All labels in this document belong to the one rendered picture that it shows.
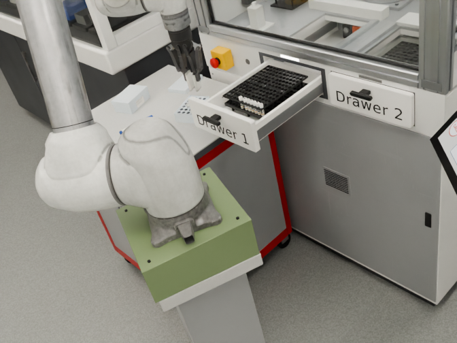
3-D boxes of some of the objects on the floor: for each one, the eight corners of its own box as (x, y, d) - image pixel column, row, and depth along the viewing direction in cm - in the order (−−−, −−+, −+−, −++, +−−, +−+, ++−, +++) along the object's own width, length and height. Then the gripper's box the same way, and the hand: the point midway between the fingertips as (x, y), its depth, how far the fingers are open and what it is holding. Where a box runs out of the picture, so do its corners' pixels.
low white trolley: (202, 333, 216) (147, 187, 171) (117, 263, 257) (54, 131, 211) (298, 245, 242) (272, 99, 197) (207, 194, 283) (168, 64, 238)
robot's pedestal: (222, 454, 177) (156, 307, 132) (191, 380, 201) (126, 234, 155) (302, 409, 183) (266, 254, 138) (263, 343, 207) (220, 192, 161)
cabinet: (438, 318, 200) (447, 141, 152) (243, 211, 267) (206, 66, 220) (553, 177, 243) (587, 5, 195) (360, 116, 311) (350, -23, 263)
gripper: (153, 32, 180) (172, 94, 195) (192, 31, 174) (209, 95, 188) (164, 22, 185) (182, 83, 200) (202, 21, 179) (218, 84, 193)
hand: (193, 80), depth 192 cm, fingers closed
